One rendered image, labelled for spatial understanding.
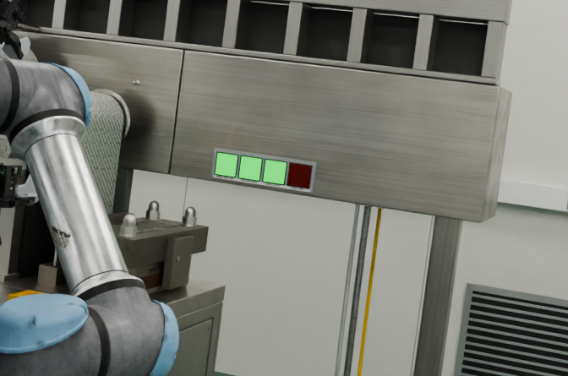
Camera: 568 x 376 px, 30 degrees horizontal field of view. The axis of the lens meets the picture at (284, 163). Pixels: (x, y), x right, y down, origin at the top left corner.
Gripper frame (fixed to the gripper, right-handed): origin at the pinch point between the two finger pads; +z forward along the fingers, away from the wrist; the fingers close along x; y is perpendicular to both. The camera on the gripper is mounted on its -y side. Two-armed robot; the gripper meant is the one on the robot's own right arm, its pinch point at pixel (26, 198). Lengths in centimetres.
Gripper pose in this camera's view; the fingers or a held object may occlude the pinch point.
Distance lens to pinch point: 217.7
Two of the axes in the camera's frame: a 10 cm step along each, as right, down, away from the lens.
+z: 3.1, -0.1, 9.5
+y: 1.3, -9.9, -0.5
